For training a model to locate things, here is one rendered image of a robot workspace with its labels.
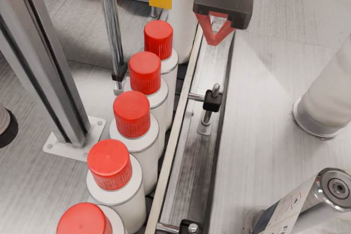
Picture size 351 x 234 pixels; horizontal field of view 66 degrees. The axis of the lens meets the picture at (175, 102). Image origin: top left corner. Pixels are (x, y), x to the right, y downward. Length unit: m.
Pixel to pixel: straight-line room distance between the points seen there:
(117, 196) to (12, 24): 0.19
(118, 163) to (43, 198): 0.30
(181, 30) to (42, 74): 0.25
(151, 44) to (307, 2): 0.68
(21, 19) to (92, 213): 0.19
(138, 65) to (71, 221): 0.15
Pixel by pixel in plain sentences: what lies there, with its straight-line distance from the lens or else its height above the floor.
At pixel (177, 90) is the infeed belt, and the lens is 0.51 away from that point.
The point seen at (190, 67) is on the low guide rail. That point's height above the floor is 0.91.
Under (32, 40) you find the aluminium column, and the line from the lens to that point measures 0.32.
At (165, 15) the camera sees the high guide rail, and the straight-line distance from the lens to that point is 0.53.
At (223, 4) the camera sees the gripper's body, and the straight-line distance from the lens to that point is 0.32.
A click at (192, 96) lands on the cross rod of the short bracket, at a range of 0.47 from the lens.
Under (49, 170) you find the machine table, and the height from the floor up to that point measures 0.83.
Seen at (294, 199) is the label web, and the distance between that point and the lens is 0.29.
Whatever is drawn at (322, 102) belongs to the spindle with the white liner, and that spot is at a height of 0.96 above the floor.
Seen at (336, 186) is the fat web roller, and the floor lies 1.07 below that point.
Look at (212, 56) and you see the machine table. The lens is 0.66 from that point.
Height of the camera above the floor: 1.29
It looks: 55 degrees down
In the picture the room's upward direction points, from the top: 7 degrees clockwise
